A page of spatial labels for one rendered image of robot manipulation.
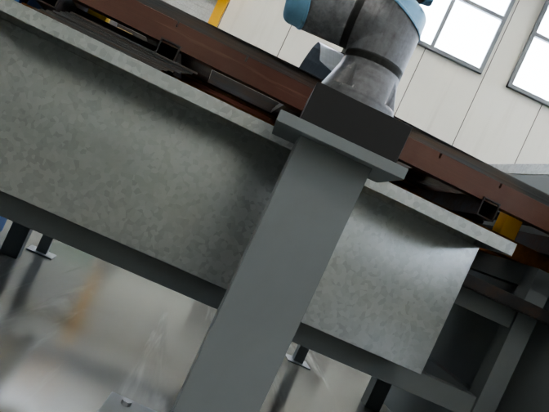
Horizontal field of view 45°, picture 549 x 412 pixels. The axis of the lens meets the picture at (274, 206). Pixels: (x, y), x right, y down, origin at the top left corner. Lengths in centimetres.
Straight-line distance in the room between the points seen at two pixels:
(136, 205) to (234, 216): 23
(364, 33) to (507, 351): 102
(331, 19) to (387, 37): 11
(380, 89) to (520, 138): 968
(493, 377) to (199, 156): 98
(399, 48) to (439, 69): 934
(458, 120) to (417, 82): 87
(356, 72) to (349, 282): 60
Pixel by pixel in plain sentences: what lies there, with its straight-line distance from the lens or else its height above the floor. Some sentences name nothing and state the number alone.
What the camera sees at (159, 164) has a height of 50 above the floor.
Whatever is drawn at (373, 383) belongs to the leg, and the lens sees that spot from 255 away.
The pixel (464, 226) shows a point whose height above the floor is 67.
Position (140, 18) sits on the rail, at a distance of 162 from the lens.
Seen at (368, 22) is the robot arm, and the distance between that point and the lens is 124.
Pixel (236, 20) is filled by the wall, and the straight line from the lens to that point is 1035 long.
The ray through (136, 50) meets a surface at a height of 71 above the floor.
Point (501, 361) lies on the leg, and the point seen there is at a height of 41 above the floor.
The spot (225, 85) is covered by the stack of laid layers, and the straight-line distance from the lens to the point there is 229.
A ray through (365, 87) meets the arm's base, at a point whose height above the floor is 78.
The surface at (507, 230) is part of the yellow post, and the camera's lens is 199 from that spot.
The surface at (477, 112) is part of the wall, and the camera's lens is 1065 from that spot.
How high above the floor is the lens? 52
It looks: level
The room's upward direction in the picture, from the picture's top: 25 degrees clockwise
